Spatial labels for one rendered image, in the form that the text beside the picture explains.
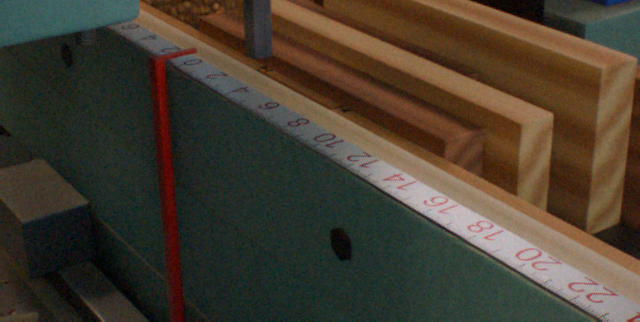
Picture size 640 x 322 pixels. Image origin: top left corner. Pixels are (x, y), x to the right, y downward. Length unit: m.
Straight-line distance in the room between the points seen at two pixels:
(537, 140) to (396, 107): 0.06
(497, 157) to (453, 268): 0.10
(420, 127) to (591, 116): 0.06
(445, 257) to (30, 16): 0.15
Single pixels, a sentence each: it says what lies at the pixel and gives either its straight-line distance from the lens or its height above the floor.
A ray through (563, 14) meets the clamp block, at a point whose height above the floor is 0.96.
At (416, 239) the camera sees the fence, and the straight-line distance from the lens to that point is 0.33.
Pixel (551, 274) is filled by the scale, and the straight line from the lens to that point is 0.30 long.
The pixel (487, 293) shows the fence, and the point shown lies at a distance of 0.31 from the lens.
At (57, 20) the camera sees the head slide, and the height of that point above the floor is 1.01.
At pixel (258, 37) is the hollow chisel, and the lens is 0.47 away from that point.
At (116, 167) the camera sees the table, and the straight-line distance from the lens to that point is 0.54.
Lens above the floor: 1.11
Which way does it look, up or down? 24 degrees down
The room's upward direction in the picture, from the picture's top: 1 degrees counter-clockwise
